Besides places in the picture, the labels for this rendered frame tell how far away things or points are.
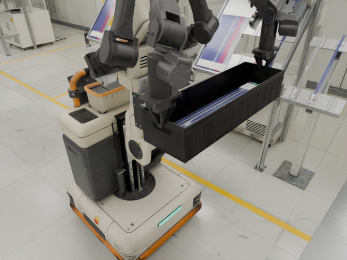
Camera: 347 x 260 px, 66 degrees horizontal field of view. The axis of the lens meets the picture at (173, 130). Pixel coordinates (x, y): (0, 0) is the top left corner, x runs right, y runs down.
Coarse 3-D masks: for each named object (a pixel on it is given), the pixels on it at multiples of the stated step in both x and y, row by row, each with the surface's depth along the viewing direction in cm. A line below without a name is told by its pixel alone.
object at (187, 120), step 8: (240, 88) 105; (248, 88) 104; (224, 96) 99; (232, 96) 98; (208, 104) 94; (216, 104) 93; (224, 104) 93; (200, 112) 89; (208, 112) 88; (184, 120) 85; (192, 120) 84
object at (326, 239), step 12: (336, 204) 90; (324, 216) 86; (336, 216) 85; (324, 228) 82; (336, 228) 82; (312, 240) 78; (324, 240) 78; (336, 240) 78; (312, 252) 75; (324, 252) 75; (336, 252) 75
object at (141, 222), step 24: (168, 168) 182; (72, 192) 166; (144, 192) 165; (168, 192) 164; (192, 192) 165; (96, 216) 151; (120, 216) 149; (144, 216) 149; (168, 216) 153; (192, 216) 174; (120, 240) 138; (144, 240) 142
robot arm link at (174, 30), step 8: (152, 0) 63; (160, 0) 60; (168, 0) 62; (176, 0) 64; (152, 8) 62; (160, 8) 60; (168, 8) 61; (176, 8) 62; (152, 16) 62; (160, 16) 59; (168, 16) 62; (176, 16) 62; (160, 24) 59; (168, 24) 59; (176, 24) 61; (184, 24) 62; (160, 32) 59; (168, 32) 59; (176, 32) 60; (184, 32) 62; (160, 40) 60; (168, 40) 60; (176, 40) 61; (184, 40) 62; (176, 48) 65
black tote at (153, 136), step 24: (240, 72) 111; (264, 72) 107; (192, 96) 93; (216, 96) 105; (240, 96) 83; (264, 96) 97; (144, 120) 79; (168, 120) 71; (216, 120) 77; (240, 120) 89; (168, 144) 75; (192, 144) 73
